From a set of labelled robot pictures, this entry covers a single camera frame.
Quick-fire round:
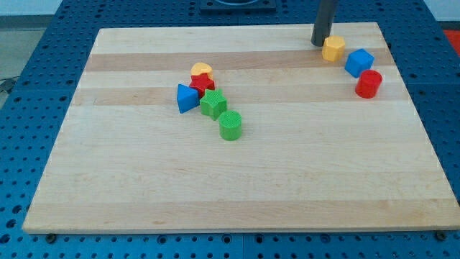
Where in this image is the green cylinder block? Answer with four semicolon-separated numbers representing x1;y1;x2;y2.
218;110;242;141

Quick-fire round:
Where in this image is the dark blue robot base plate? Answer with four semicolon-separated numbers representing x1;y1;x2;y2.
198;0;277;13

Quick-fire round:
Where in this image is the red cylinder block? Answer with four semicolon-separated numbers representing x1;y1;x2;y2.
355;70;383;99

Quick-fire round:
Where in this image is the blue cube block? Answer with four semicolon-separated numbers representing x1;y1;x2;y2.
344;49;374;78

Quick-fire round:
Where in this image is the yellow heart block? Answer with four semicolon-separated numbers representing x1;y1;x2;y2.
190;62;213;80

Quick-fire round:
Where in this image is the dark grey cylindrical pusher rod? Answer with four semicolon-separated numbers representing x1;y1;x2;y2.
311;0;339;47

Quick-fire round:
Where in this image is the red star block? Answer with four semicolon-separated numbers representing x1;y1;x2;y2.
189;73;215;99

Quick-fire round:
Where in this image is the yellow hexagon block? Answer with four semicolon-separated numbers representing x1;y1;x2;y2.
322;35;346;62

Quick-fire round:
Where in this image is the green star block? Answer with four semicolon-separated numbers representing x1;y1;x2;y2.
200;89;227;120

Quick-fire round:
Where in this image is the blue triangle block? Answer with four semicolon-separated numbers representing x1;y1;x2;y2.
176;84;200;114

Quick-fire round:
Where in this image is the light wooden board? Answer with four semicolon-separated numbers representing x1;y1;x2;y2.
23;22;459;234

